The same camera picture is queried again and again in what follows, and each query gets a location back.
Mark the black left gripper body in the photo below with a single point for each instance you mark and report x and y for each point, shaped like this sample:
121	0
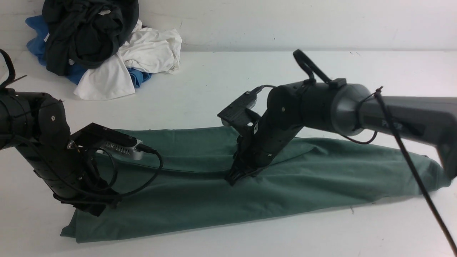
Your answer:
70	173

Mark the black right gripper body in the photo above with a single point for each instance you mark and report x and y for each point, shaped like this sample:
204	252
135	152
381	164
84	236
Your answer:
279	124

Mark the green long sleeve shirt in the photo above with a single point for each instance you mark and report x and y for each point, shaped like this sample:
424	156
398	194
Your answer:
191	193

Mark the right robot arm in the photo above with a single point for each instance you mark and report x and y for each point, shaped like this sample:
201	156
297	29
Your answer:
335	106

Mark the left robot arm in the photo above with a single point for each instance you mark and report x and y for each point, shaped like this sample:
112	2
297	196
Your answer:
14	127

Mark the black crumpled garment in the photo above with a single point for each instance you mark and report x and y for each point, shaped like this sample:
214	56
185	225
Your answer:
87	32

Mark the white crumpled garment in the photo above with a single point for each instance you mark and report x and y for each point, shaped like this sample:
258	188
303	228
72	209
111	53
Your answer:
147	51

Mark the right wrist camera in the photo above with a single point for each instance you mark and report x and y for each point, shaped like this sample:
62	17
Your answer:
239	115

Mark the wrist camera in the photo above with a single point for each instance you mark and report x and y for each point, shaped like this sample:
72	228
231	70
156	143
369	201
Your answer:
239	115
117	143

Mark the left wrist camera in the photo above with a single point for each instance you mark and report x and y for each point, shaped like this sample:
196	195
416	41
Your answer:
117	143

